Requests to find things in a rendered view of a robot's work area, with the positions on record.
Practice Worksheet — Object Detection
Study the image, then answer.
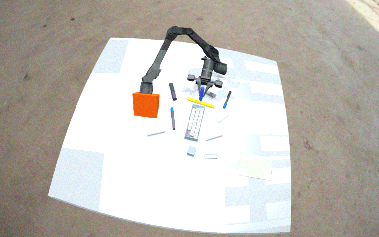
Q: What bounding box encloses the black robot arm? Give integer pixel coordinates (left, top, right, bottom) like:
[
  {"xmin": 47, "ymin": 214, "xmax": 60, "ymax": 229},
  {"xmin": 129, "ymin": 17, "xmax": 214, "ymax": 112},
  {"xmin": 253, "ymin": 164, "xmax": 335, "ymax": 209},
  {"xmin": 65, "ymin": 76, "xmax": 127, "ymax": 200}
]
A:
[{"xmin": 139, "ymin": 26, "xmax": 227, "ymax": 95}]

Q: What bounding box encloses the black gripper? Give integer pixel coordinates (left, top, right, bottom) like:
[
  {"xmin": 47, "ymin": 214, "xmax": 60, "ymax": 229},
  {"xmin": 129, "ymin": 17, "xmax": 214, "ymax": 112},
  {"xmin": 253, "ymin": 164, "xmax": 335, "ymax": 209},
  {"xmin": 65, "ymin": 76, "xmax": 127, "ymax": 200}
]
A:
[{"xmin": 187, "ymin": 67, "xmax": 223, "ymax": 97}]

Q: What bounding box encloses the black cylinder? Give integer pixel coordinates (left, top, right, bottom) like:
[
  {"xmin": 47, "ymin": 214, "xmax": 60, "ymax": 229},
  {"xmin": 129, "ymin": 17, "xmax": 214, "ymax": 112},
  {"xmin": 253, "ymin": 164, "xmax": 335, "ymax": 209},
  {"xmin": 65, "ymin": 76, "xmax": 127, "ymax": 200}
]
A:
[{"xmin": 169, "ymin": 83, "xmax": 177, "ymax": 101}]

